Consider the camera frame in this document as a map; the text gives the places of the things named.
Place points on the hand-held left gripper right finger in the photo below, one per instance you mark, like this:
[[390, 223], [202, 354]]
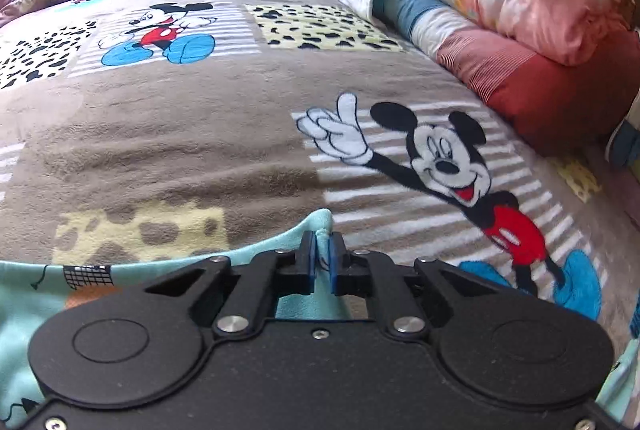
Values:
[[332, 265]]

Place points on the pink floral quilt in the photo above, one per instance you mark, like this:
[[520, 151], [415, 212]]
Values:
[[540, 15]]

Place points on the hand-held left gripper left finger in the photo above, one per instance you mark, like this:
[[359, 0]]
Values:
[[312, 260]]

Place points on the red blue striped rolled quilt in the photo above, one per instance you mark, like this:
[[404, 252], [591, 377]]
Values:
[[540, 90]]

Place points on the teal lion print garment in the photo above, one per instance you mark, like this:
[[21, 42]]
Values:
[[30, 320]]

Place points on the cartoon mouse printed blanket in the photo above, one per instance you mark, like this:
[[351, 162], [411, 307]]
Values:
[[200, 135]]

